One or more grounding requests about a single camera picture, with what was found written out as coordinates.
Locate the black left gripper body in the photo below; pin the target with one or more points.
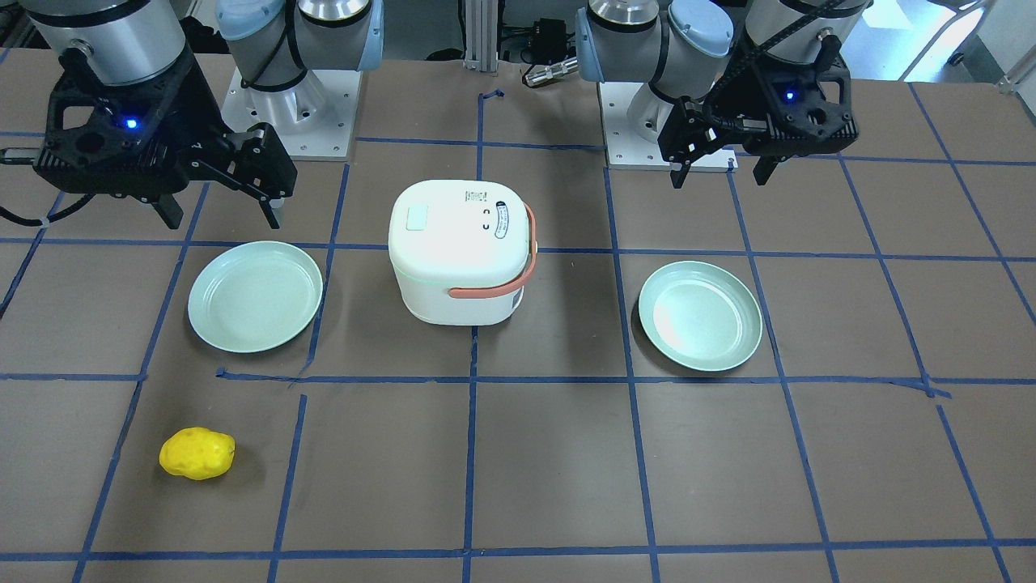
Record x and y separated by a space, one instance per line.
731 107

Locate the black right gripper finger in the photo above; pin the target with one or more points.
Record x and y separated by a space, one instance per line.
169 210
272 211

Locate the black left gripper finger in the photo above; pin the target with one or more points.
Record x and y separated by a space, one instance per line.
764 169
678 173

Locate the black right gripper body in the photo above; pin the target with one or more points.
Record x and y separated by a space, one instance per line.
205 112

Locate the white rice cooker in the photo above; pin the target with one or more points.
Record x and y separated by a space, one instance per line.
462 251

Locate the green plate near left arm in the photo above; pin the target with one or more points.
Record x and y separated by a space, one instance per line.
700 316

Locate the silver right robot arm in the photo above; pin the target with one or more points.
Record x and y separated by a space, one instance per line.
275 44

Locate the green plate near right arm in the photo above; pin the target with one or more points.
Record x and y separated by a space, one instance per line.
255 297

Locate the yellow toy potato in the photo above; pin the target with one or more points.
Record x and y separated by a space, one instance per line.
197 453

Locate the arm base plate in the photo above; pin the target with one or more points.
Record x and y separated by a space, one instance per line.
314 120
632 117

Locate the aluminium frame post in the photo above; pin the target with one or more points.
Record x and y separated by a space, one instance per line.
481 26

